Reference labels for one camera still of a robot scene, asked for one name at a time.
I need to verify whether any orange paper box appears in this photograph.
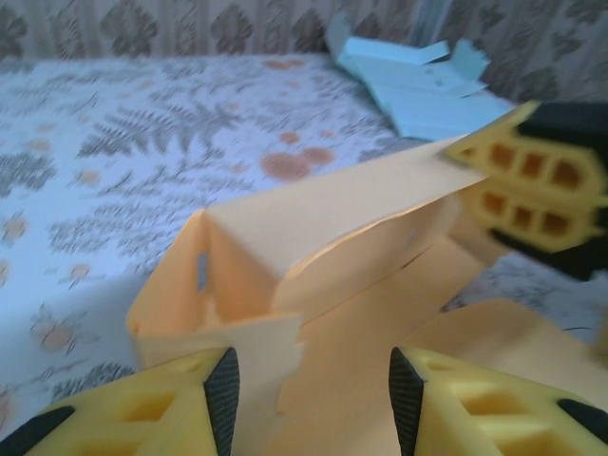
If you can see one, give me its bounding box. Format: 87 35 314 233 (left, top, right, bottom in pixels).
125 137 608 456

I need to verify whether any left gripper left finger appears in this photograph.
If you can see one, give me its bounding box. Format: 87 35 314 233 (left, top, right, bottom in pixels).
0 346 241 456

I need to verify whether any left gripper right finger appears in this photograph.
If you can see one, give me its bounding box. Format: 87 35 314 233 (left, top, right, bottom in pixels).
389 346 608 456

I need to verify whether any floral patterned table cover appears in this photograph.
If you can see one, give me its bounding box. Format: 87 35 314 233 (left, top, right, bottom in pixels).
0 51 608 428

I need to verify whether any aluminium frame post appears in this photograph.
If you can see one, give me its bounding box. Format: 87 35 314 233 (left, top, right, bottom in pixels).
411 0 441 47

